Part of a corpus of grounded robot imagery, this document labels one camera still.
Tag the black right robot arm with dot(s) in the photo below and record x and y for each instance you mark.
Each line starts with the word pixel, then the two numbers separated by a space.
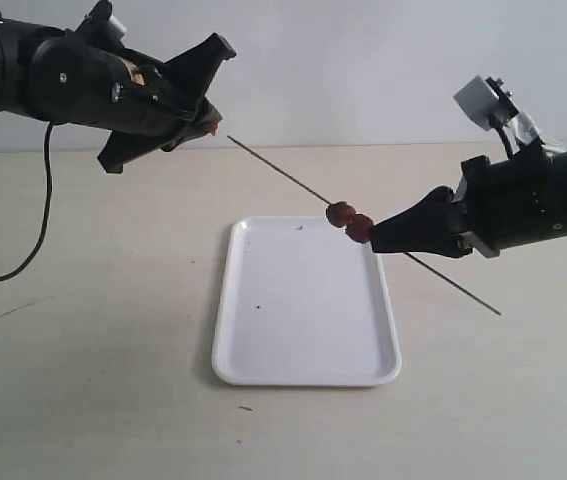
pixel 497 206

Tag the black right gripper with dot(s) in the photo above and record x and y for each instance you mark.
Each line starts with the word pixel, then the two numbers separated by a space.
pixel 497 206

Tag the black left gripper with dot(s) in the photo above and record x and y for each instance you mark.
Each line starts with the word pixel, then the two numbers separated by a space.
pixel 86 77

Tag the white rectangular plastic tray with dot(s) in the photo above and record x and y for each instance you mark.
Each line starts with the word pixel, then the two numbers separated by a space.
pixel 301 305

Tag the thin metal skewer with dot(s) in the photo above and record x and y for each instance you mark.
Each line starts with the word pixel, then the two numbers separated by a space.
pixel 410 256

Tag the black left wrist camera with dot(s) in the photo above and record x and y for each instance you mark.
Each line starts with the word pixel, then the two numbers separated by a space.
pixel 115 28

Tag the red meat chunk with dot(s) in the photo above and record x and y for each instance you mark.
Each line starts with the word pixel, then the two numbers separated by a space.
pixel 359 228
pixel 211 126
pixel 340 214

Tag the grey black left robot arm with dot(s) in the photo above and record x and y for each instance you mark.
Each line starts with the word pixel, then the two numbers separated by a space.
pixel 17 41

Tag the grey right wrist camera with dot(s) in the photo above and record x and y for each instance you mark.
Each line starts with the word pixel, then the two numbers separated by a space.
pixel 487 105

